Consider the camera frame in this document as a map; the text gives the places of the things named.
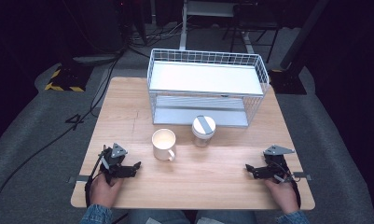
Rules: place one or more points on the black metal chair frame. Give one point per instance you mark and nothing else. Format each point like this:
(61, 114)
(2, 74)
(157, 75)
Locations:
(253, 21)

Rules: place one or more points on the person's left hand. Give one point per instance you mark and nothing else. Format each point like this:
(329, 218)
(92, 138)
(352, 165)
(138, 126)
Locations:
(103, 193)

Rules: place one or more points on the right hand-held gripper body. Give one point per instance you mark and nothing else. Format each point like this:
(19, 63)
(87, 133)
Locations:
(276, 161)

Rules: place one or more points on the black and yellow stand base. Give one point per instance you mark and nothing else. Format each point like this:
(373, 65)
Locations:
(68, 79)

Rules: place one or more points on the black stand with pole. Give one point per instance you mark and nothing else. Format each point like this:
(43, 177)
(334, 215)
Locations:
(288, 81)

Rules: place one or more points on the white metal desk frame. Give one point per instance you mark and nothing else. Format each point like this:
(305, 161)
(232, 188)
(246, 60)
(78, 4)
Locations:
(206, 8)

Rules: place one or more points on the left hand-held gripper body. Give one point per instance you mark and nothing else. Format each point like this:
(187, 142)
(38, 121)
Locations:
(112, 158)

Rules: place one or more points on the glass jar with white lid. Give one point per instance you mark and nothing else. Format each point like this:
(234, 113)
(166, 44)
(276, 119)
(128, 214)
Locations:
(203, 129)

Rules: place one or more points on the white cup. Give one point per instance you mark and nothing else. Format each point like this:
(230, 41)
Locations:
(163, 144)

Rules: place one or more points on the grey tape strip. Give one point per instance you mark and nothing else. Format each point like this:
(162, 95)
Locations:
(79, 179)
(303, 176)

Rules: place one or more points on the person's right hand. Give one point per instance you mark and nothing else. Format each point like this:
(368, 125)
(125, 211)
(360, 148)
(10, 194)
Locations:
(282, 194)

